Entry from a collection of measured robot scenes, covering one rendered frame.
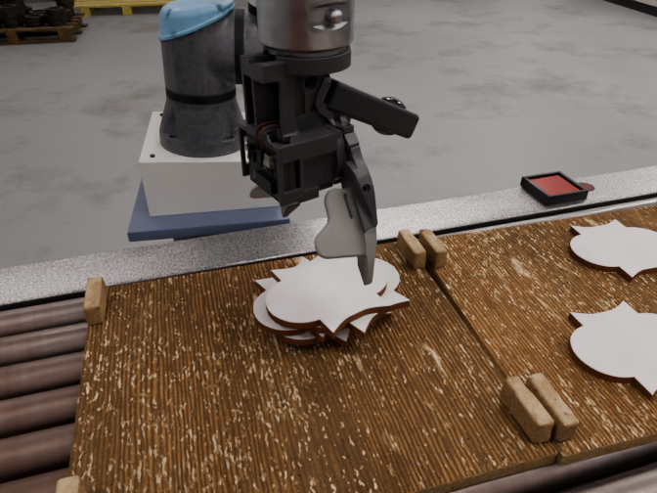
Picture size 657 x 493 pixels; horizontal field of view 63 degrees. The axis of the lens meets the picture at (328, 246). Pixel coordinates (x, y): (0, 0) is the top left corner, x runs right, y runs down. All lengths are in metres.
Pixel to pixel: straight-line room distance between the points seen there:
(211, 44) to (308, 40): 0.48
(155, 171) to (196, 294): 0.32
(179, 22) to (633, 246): 0.71
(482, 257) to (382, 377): 0.25
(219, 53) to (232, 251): 0.31
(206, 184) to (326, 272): 0.39
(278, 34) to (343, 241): 0.17
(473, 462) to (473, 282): 0.26
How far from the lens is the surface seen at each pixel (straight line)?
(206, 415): 0.54
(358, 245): 0.48
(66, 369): 0.65
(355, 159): 0.46
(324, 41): 0.42
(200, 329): 0.62
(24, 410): 0.63
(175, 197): 0.95
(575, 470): 0.57
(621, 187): 1.05
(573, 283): 0.73
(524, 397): 0.53
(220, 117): 0.93
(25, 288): 0.80
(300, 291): 0.58
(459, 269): 0.71
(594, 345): 0.64
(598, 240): 0.82
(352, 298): 0.57
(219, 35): 0.89
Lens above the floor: 1.35
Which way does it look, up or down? 34 degrees down
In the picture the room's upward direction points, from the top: straight up
